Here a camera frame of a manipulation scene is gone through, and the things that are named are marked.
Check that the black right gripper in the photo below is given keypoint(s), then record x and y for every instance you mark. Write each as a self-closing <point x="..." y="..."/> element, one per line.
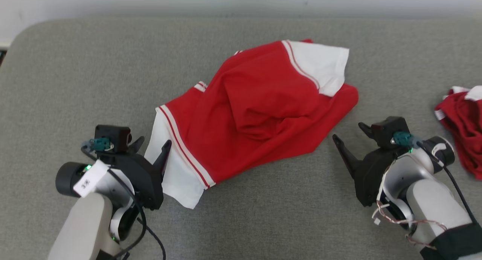
<point x="371" y="173"/>

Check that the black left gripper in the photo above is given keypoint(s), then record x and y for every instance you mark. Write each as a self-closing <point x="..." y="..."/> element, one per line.
<point x="143" y="181"/>

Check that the red shorts with white stripe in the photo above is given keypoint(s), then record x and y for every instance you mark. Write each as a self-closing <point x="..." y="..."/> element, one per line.
<point x="463" y="132"/>

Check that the red t-shirt with white sleeves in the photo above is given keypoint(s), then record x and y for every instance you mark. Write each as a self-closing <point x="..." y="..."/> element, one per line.
<point x="256" y="113"/>

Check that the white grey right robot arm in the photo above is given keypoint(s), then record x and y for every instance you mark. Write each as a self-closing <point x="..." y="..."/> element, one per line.
<point x="433" y="207"/>

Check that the black skirting board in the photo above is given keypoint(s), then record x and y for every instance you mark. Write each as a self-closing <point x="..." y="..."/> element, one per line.
<point x="2" y="56"/>

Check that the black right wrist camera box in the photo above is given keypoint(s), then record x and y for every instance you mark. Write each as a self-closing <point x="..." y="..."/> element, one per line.
<point x="388" y="128"/>

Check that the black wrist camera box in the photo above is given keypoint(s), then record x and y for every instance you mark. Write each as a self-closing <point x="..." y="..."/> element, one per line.
<point x="388" y="128"/>
<point x="113" y="133"/>

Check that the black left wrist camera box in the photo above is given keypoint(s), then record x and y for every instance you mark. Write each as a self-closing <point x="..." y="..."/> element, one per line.
<point x="113" y="133"/>

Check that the teal right camera connector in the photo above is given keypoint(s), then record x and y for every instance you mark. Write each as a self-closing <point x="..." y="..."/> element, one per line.
<point x="403" y="138"/>

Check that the teal camera connector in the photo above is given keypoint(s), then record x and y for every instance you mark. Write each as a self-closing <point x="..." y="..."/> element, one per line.
<point x="403" y="138"/>
<point x="99" y="144"/>

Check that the teal left camera connector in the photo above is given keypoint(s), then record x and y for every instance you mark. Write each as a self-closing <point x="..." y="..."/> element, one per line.
<point x="99" y="144"/>

